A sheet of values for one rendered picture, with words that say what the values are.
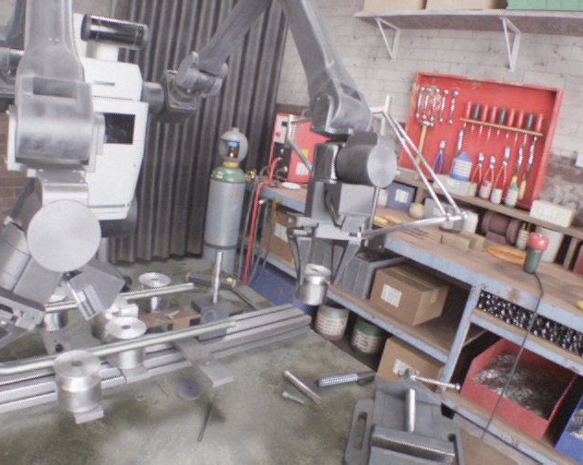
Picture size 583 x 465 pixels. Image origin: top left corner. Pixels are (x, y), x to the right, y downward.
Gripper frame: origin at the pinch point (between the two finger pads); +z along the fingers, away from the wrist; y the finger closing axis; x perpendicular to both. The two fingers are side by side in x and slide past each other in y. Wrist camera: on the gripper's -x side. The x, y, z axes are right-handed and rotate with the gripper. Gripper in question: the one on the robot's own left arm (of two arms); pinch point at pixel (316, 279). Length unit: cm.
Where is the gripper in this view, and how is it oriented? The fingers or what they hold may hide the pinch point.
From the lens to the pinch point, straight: 62.6
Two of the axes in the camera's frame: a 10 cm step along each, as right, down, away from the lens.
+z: -1.2, 9.9, 1.1
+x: -2.5, -1.4, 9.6
